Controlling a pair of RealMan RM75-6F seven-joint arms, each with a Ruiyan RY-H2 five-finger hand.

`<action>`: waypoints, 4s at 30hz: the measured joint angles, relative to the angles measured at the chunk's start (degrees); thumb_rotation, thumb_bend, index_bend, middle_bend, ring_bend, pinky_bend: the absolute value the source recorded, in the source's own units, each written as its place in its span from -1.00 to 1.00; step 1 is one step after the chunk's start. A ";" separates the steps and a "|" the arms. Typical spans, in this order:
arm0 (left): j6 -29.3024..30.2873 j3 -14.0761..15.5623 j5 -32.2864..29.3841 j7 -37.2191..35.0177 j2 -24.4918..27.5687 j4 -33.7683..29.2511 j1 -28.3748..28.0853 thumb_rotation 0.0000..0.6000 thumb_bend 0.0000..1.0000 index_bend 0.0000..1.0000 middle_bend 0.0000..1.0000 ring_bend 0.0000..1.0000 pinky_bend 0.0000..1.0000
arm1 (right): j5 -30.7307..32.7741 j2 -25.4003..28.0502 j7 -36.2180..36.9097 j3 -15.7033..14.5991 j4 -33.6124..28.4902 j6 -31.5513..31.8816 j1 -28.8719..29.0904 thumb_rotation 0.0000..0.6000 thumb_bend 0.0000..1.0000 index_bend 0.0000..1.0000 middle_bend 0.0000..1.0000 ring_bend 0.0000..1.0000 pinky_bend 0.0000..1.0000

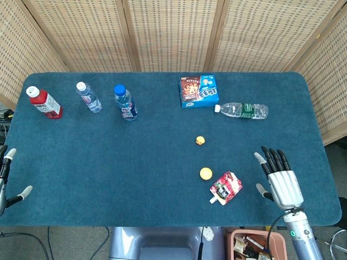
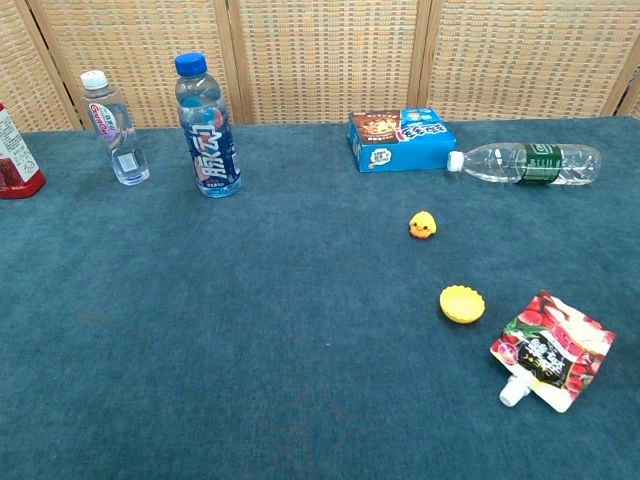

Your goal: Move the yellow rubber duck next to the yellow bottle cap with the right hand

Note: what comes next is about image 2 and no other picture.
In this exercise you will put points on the small clear bottle white cap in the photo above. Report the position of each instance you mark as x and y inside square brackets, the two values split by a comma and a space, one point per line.
[116, 132]

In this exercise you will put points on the blue sports drink bottle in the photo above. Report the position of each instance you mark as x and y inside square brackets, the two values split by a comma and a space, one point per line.
[207, 130]

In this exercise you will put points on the small yellow rubber duck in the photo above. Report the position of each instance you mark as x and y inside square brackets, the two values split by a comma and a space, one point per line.
[423, 225]

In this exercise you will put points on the woven rattan folding screen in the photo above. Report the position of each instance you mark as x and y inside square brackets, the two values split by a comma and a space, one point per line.
[320, 55]

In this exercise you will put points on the clear bottle with green label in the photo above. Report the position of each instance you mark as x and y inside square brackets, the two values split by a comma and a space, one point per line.
[530, 162]

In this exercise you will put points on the red fruit drink pouch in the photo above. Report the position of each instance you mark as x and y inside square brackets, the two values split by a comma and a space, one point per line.
[552, 350]

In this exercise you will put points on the yellow scalloped plastic dish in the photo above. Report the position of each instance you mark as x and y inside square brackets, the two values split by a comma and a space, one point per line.
[461, 305]

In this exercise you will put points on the red and white carton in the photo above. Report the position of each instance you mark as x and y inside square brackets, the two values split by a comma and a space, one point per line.
[15, 155]

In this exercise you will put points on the blue snack box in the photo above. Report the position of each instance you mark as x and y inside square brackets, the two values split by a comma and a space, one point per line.
[400, 141]

